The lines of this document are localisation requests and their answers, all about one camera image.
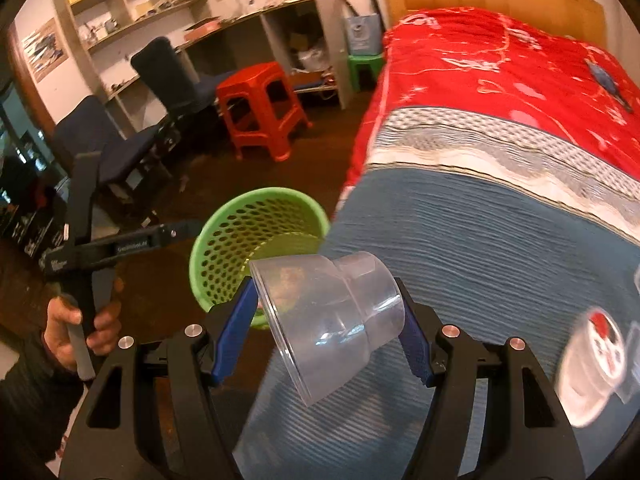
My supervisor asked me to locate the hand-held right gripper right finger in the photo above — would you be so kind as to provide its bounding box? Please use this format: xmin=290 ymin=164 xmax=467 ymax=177
xmin=392 ymin=277 xmax=583 ymax=480

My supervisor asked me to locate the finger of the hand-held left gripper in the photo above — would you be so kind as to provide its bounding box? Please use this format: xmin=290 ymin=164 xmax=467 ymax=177
xmin=150 ymin=219 xmax=203 ymax=252

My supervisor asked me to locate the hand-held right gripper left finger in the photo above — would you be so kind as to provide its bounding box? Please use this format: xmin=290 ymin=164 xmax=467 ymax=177
xmin=60 ymin=275 xmax=261 ymax=480

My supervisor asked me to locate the green mesh basket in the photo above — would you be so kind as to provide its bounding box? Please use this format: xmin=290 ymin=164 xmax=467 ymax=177
xmin=189 ymin=187 xmax=331 ymax=330

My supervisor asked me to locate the clear plastic cup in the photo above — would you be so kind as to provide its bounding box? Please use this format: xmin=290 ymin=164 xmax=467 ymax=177
xmin=248 ymin=251 xmax=406 ymax=407

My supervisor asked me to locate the person's left forearm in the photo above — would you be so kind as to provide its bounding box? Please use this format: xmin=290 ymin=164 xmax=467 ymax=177
xmin=0 ymin=330 xmax=96 ymax=466

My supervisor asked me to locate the person's left hand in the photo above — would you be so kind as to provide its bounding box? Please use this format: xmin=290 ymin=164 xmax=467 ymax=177
xmin=44 ymin=277 xmax=123 ymax=376

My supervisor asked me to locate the dark glass cabinet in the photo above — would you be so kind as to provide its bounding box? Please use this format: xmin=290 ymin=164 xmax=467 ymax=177
xmin=0 ymin=85 xmax=71 ymax=261

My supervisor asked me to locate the dark office chair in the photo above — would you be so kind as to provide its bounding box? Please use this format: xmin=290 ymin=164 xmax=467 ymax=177
xmin=52 ymin=95 xmax=171 ymax=211
xmin=131 ymin=36 xmax=236 ymax=126

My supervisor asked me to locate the clear plastic jar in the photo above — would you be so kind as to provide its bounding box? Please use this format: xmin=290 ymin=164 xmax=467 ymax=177
xmin=555 ymin=305 xmax=631 ymax=428

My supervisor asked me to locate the red plastic stool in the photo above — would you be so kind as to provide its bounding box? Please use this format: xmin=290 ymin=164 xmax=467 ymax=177
xmin=216 ymin=61 xmax=312 ymax=162

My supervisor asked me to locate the red flat box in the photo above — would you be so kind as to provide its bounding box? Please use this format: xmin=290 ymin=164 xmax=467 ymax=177
xmin=185 ymin=17 xmax=221 ymax=41

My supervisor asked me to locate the clear plastic bag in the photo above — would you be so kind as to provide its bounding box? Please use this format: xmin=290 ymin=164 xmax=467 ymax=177
xmin=297 ymin=47 xmax=326 ymax=73

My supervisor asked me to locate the wooden desk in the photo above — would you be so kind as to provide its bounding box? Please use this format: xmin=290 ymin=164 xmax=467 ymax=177
xmin=87 ymin=0 xmax=351 ymax=111

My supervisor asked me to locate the green plastic stool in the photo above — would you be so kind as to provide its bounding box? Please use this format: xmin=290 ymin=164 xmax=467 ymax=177
xmin=347 ymin=52 xmax=386 ymax=93

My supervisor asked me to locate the light blue gift bag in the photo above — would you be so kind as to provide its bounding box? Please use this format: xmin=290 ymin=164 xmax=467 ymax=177
xmin=345 ymin=14 xmax=385 ymax=56

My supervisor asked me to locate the red printed blanket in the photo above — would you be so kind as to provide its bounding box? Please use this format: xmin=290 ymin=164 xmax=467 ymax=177
xmin=345 ymin=7 xmax=640 ymax=188

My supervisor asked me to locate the blue toy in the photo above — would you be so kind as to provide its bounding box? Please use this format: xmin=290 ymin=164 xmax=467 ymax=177
xmin=585 ymin=57 xmax=633 ymax=113

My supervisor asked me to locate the framed wall picture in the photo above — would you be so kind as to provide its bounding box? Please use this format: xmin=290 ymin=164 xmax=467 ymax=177
xmin=21 ymin=17 xmax=69 ymax=82

